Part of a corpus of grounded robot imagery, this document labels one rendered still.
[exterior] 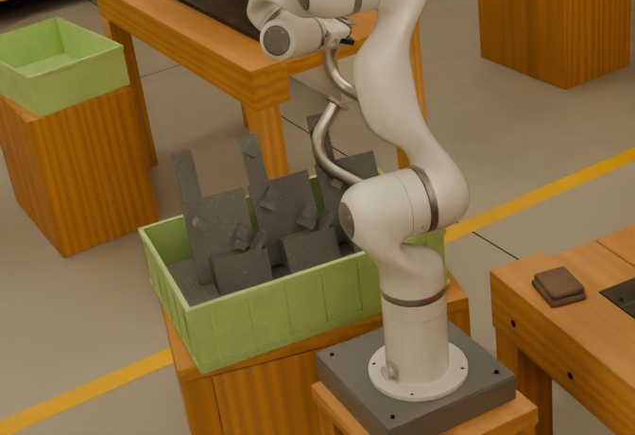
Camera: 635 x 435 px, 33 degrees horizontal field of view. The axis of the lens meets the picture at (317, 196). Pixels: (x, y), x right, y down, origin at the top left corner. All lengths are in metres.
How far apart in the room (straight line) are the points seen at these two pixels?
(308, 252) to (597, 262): 0.66
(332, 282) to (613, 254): 0.63
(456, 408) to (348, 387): 0.21
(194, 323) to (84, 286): 2.08
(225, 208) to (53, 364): 1.57
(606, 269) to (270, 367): 0.77
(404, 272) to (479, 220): 2.49
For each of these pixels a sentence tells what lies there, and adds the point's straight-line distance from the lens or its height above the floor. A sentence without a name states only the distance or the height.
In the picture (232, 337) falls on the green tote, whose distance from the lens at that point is 2.35.
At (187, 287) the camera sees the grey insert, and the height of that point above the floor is 0.85.
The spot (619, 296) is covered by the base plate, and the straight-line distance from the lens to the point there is 2.31.
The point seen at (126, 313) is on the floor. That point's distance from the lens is 4.13.
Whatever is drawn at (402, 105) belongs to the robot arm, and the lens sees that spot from 1.83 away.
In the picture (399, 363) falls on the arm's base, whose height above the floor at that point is 0.97.
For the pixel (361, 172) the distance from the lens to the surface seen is 2.64.
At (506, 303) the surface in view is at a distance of 2.38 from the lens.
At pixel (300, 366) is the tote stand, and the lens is 2.47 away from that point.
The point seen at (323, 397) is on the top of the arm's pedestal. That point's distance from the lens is 2.16.
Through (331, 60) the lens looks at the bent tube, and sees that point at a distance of 2.51.
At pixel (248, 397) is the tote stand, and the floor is 0.67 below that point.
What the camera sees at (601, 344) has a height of 0.90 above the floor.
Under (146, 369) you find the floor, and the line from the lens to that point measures 3.81.
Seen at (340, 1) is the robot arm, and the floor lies 1.64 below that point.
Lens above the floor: 2.19
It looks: 28 degrees down
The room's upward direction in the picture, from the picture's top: 8 degrees counter-clockwise
